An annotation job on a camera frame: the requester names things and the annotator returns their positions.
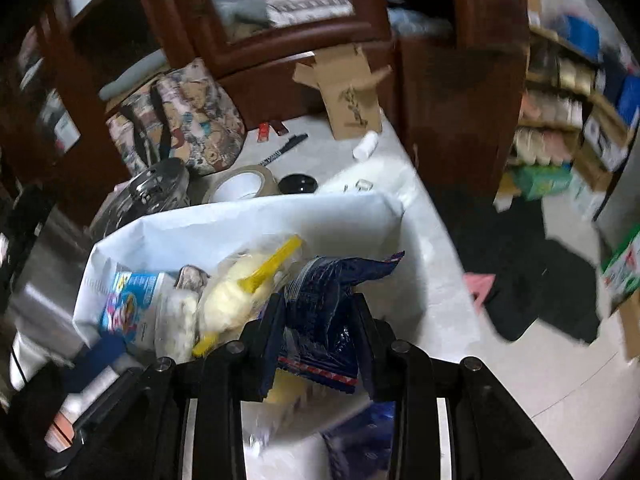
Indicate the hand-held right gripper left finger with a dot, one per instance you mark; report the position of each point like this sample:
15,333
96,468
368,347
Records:
270,340

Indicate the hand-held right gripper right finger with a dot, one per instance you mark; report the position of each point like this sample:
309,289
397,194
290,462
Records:
375,360

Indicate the navy blue snack packet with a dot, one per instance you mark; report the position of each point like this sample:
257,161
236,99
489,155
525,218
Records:
320,305

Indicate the large white fabric bag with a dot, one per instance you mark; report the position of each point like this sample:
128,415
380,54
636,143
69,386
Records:
300,215

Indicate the clear zip bag yellow contents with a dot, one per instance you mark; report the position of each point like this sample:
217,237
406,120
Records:
230,300

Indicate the yellow plastic clip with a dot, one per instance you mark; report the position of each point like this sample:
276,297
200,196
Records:
265,270

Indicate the blue and white pouch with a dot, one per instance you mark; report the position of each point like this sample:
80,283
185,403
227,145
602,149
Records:
135,300

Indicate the clear packing tape roll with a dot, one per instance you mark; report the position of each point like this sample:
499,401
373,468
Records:
240,187

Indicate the black round lid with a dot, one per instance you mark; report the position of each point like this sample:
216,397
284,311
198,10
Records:
297,184

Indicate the black cloth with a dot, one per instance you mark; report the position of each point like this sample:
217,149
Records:
520,280

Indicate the black marker pen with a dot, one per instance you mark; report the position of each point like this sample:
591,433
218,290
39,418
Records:
282,147

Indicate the glass pot lid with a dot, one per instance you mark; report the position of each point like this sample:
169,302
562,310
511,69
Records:
145,190

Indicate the small red lighter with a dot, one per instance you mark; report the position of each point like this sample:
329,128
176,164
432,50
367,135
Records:
263,134

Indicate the small white plastic bottle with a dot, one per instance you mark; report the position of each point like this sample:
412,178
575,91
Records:
365,146

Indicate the stainless steel pot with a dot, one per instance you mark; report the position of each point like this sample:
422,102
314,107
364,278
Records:
40,285

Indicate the patterned fabric handbag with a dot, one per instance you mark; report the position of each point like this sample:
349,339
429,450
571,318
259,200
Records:
185,115

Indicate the open brown cardboard box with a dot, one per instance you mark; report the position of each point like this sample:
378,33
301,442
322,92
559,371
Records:
350,95

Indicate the green and white box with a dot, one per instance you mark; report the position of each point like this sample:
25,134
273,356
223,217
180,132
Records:
622,265

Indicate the dark wooden glass cabinet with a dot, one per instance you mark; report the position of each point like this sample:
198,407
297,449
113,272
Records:
440,85

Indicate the grey folded cloth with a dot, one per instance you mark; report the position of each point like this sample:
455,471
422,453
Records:
130,75

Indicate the shelf of assorted goods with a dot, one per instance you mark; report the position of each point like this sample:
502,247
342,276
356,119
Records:
575,110

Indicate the folded patterned cloth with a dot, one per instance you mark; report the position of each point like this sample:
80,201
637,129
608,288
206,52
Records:
305,2

